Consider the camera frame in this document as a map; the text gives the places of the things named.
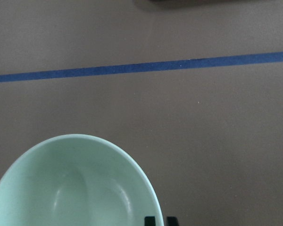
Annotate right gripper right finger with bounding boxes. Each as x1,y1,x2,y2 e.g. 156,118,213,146
166,216,179,226

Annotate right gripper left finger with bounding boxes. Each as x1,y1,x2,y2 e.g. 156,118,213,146
144,216,155,226

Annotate green bowl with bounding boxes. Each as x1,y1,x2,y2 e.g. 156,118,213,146
0,134,164,226

